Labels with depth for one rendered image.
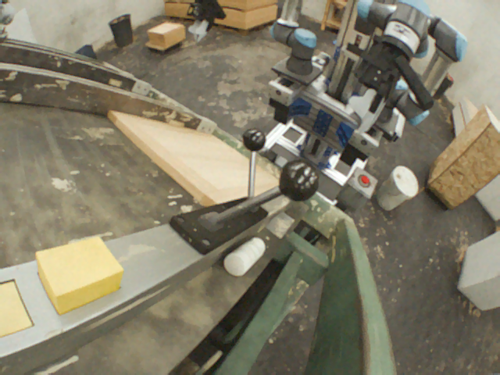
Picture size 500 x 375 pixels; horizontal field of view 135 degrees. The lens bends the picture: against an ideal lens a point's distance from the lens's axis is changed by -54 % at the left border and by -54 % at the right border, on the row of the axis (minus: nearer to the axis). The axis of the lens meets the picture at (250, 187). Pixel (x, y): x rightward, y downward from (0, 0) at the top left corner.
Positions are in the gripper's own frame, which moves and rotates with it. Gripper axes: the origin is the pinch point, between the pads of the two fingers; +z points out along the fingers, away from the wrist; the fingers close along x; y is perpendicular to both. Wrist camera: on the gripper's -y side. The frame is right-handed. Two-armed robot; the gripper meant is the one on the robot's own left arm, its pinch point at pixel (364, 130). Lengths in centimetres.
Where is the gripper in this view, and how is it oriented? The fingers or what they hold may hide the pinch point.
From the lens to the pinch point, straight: 46.2
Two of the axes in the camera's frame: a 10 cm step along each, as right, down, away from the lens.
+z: -4.2, 7.7, 4.7
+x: -5.9, 1.7, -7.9
